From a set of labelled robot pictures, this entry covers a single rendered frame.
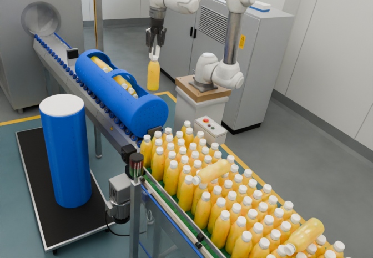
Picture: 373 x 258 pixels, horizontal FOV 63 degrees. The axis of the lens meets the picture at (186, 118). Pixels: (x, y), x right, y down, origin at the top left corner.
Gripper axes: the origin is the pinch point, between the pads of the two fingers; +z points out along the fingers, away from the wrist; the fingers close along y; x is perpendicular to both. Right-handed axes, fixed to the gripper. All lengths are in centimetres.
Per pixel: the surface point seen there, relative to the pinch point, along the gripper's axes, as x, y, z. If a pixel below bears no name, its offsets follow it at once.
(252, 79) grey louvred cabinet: -44, -166, 71
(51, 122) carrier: -33, 52, 54
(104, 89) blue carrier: -30, 17, 36
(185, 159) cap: 51, 11, 38
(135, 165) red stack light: 53, 43, 27
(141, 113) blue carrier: 7.8, 11.1, 34.7
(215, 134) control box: 42, -20, 39
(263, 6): -60, -173, -3
